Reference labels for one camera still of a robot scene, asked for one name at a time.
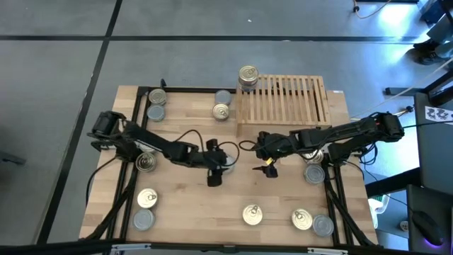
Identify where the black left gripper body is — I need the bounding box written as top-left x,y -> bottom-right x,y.
197,149 -> 227,171

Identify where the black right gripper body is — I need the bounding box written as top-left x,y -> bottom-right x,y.
257,136 -> 297,161

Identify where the wooden slatted shelf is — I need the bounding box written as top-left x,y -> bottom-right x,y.
234,73 -> 333,138

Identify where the white green bag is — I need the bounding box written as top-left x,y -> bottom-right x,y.
367,193 -> 391,230

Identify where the black desk leg beam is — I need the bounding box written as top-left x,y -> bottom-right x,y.
384,69 -> 453,107
364,166 -> 423,198

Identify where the dark grey desk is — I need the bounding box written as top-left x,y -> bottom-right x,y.
406,183 -> 453,254
413,91 -> 453,194

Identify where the black computer mouse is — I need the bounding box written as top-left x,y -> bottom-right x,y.
411,210 -> 445,247

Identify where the white printed paper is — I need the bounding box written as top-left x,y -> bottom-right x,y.
423,105 -> 453,125

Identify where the person's shoe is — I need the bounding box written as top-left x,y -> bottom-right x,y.
406,38 -> 442,67

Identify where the person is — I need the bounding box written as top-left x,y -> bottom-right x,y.
406,13 -> 453,67

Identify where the dark grey floor object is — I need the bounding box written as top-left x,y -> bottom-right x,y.
0,149 -> 28,166

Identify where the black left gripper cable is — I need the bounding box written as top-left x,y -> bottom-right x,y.
172,129 -> 241,170

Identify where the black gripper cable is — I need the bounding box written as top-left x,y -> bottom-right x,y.
172,129 -> 241,170
239,139 -> 261,153

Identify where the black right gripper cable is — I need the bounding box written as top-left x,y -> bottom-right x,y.
239,139 -> 261,153

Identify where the black metal table frame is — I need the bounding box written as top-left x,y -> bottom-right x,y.
81,86 -> 379,249

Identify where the black tangled cable bundle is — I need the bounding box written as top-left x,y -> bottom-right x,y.
348,141 -> 379,185

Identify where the silver rail bracket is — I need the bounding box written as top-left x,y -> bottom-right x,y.
306,246 -> 350,255
110,243 -> 152,255

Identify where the black left base cable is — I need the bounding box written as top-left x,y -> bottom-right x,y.
86,155 -> 120,208

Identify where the long black cable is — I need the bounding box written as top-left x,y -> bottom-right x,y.
401,120 -> 453,130

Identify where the orange floor cable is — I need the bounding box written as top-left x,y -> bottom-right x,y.
353,0 -> 392,21

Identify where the white rope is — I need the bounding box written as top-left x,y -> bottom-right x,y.
350,56 -> 453,120

